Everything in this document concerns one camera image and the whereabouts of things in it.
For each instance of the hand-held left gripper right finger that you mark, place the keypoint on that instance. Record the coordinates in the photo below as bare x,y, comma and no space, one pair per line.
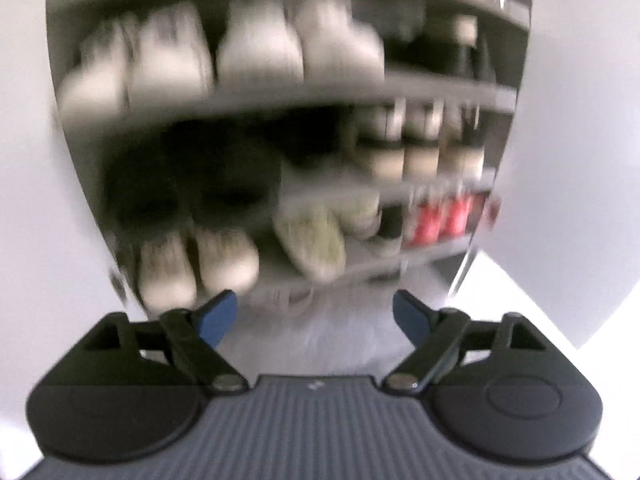
410,312

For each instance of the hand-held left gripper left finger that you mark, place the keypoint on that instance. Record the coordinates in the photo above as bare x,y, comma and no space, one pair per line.
220,317

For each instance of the white cabinet door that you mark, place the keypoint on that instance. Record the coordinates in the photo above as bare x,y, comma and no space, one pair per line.
575,160
30,185

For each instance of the grey shoe cabinet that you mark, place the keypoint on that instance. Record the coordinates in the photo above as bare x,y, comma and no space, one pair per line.
310,95

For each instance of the red shoe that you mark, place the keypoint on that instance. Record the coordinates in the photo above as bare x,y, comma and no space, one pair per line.
457,217
427,222

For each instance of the beige shoe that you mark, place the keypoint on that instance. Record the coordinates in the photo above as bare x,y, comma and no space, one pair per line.
422,145
460,142
380,145

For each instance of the dark shoe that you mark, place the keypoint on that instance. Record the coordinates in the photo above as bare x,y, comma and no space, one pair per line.
430,45

